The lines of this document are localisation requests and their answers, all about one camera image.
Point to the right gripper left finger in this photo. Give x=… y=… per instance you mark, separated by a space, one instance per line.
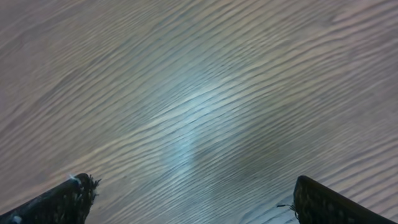
x=67 y=203

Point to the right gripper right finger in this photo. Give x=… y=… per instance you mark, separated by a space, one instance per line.
x=315 y=203

